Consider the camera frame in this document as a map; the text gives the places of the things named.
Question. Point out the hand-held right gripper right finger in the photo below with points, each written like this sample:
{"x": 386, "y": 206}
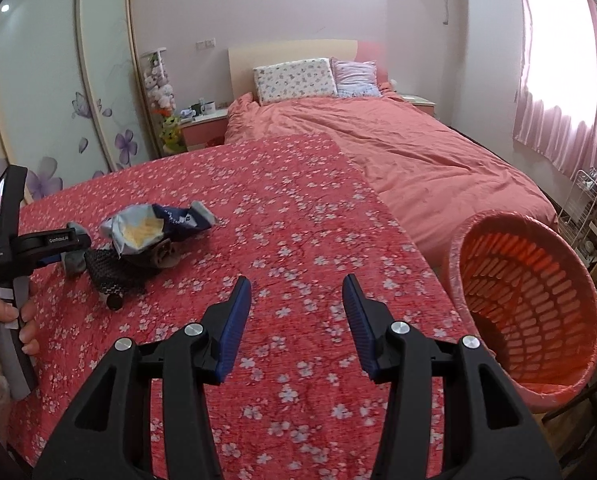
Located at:
{"x": 361, "y": 330}

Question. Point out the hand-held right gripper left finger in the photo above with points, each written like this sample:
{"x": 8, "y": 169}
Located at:
{"x": 236, "y": 330}

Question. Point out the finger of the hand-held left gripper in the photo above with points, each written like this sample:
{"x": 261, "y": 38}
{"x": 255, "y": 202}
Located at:
{"x": 51, "y": 260}

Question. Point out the grey sock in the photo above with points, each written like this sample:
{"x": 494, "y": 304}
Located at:
{"x": 77, "y": 260}

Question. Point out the black patterned sock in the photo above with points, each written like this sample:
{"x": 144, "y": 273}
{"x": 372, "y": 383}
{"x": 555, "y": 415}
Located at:
{"x": 113, "y": 275}

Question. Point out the brown patterned cloth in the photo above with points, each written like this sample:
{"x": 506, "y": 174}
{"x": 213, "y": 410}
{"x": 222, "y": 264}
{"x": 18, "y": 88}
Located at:
{"x": 163, "y": 254}

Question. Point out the blue chip bag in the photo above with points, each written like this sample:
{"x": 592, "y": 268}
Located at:
{"x": 178, "y": 220}

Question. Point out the orange plastic laundry basket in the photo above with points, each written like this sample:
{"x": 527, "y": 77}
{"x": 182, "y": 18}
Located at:
{"x": 523, "y": 280}

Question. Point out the red floral tablecloth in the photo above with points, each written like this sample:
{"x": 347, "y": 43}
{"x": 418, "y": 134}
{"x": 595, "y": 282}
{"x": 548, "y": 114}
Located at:
{"x": 288, "y": 240}

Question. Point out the yellow plush toy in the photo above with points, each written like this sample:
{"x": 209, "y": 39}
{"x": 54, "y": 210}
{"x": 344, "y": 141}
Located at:
{"x": 171, "y": 132}

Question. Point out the wardrobe with flower print doors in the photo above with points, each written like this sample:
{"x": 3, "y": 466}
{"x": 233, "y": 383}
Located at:
{"x": 63, "y": 85}

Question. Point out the bed with pink duvet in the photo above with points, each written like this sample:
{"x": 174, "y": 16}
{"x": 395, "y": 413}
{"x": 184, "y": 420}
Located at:
{"x": 428, "y": 160}

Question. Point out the pink and white nightstand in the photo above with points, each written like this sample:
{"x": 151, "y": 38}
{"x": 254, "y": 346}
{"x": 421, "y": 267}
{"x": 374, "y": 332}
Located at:
{"x": 203, "y": 130}
{"x": 418, "y": 105}

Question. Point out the column of plush toys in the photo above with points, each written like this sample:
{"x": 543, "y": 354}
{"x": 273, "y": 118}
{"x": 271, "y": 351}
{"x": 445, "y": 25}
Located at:
{"x": 158, "y": 85}

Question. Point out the white mug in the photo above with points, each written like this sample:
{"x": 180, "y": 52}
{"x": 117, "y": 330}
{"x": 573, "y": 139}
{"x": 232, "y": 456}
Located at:
{"x": 208, "y": 108}

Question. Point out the pink striped pillow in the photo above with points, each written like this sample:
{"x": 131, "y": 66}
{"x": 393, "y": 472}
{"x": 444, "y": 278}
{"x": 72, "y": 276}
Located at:
{"x": 356, "y": 80}

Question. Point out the white floral pillow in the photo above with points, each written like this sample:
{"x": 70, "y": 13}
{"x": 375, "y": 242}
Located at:
{"x": 293, "y": 82}

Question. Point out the cream and pink headboard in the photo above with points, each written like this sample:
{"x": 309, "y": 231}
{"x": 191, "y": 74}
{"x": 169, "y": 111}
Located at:
{"x": 288, "y": 50}

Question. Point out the pink curtain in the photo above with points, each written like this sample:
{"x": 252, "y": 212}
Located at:
{"x": 553, "y": 60}

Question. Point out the white wall switch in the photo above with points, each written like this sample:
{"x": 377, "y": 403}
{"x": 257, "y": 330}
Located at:
{"x": 206, "y": 44}

